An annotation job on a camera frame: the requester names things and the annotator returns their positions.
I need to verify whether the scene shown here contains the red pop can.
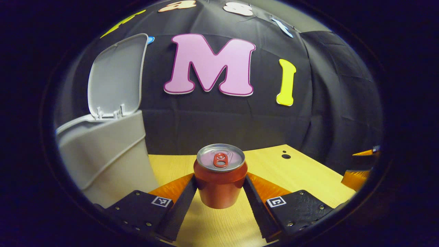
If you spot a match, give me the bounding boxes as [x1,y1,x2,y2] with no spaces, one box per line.
[193,143,248,209]

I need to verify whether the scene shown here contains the black backdrop cloth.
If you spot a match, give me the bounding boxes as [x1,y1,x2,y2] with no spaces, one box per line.
[55,0,384,175]

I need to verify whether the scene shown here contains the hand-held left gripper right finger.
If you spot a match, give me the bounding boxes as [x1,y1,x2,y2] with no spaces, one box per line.
[242,172,335,241]

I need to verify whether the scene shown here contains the white desktop garbage bin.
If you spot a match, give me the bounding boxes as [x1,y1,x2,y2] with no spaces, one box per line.
[56,33,160,209]

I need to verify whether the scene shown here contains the wooden desktop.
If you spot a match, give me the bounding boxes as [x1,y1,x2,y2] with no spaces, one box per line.
[147,144,357,247]

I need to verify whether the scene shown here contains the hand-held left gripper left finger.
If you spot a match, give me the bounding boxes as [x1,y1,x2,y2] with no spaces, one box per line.
[94,173,198,243]

